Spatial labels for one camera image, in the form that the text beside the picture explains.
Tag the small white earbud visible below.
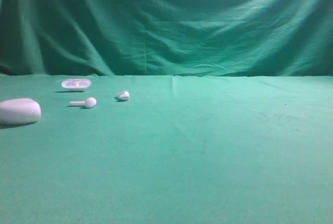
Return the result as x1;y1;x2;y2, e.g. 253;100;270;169
116;91;131;101

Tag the white stemmed earbud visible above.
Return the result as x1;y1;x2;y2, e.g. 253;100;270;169
70;97;97;109

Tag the white earbud case base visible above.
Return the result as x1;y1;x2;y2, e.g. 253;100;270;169
61;79;92;92

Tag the white earbud case lid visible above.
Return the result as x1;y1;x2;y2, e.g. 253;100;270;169
1;98;41;125

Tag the green table cloth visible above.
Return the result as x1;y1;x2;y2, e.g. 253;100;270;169
1;75;332;223

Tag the green backdrop cloth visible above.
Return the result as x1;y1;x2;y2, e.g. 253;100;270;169
1;0;332;77

